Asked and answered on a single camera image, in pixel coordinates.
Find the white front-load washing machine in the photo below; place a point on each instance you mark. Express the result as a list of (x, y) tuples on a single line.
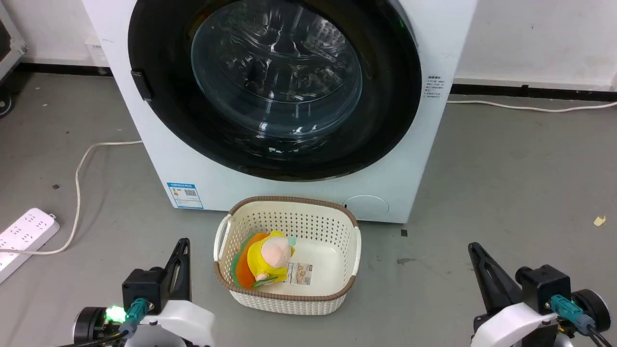
[(424, 159)]

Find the cream perforated laundry basket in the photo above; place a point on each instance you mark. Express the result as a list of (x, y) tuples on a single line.
[(308, 221)]

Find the white text sticker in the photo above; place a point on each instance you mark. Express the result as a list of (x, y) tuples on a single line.
[(433, 86)]

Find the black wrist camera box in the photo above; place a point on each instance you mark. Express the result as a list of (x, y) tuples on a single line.
[(542, 286), (144, 289)]

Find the grey framed cart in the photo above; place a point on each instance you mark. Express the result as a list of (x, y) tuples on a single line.
[(8, 46)]

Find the yellow paper scrap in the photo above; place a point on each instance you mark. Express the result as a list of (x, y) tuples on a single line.
[(599, 220)]

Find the yellow and orange plush doll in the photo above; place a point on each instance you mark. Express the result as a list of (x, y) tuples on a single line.
[(270, 258)]

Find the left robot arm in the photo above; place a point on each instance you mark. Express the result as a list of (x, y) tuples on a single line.
[(89, 326)]

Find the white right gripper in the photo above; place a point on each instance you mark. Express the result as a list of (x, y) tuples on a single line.
[(511, 325)]

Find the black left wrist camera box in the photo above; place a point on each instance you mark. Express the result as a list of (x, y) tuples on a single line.
[(144, 289)]

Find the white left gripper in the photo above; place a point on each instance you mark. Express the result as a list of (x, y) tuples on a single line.
[(185, 320)]

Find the black caster wheel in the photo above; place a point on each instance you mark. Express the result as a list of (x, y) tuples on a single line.
[(4, 102)]

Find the blue energy label sticker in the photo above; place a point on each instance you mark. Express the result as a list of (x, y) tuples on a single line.
[(185, 194)]

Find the black round glass washer door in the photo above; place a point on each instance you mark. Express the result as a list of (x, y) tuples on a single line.
[(385, 120)]

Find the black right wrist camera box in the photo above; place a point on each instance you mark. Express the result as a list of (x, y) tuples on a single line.
[(542, 286)]

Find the white paper product tag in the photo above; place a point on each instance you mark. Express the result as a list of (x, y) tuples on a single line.
[(299, 273)]

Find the white power strip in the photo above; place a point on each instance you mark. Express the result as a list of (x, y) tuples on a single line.
[(21, 236)]

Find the round white filter cover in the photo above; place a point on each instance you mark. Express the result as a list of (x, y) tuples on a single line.
[(367, 207)]

